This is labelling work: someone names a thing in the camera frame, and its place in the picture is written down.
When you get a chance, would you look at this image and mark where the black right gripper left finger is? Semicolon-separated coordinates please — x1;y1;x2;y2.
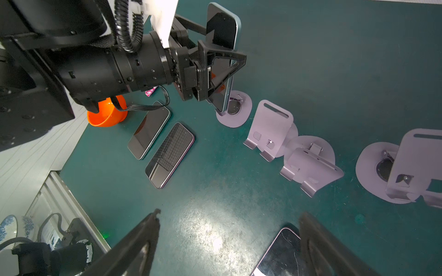
82;209;161;276

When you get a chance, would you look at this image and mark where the black phone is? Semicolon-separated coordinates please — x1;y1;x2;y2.
128;106;171;160

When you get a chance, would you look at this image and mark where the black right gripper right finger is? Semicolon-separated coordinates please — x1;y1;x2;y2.
299;212;379;276

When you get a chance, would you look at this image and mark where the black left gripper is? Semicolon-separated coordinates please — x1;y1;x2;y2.
169;15;247;101

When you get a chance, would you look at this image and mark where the far right grey stand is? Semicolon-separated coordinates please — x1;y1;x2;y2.
356;128;442;208

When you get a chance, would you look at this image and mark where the grey phone stand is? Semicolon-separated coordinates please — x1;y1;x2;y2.
280;136;344;197
244;100;299;162

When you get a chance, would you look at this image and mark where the blue white patterned plate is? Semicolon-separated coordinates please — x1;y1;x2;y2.
1;215;38;243

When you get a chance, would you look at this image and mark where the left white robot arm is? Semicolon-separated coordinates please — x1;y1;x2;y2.
1;1;246;151

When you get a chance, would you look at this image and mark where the orange plastic bowl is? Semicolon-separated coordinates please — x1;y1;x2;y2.
87;98;128;127

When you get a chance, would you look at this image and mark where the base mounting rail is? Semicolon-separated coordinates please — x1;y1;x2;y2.
23;170;112;256

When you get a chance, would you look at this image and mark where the grey round stand base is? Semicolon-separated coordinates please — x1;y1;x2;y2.
216;90;253;128

